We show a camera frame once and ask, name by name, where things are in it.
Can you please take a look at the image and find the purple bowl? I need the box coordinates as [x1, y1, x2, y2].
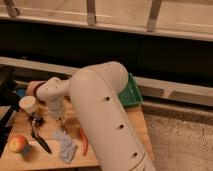
[33, 82, 45, 99]

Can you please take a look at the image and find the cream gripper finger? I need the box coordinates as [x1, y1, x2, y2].
[60, 118, 67, 132]

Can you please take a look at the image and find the green plastic tray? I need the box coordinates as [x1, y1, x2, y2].
[119, 73, 143, 107]

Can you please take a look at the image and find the black handled utensil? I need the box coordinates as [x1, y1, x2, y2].
[29, 116, 52, 154]

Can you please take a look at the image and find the red yellow apple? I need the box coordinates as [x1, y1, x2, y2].
[8, 135, 28, 153]

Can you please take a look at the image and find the wooden cutting board table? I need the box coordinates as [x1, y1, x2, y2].
[0, 96, 153, 171]

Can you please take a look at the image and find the grey crumpled cloth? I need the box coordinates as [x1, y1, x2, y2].
[52, 129, 77, 164]

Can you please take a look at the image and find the red chili pepper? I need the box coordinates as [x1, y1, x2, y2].
[79, 127, 88, 156]

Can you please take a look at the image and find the white paper cup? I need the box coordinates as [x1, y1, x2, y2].
[19, 96, 38, 116]

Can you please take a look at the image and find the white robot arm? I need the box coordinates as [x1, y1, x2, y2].
[36, 62, 156, 171]

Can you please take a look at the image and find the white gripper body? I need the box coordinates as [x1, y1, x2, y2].
[47, 99, 66, 120]

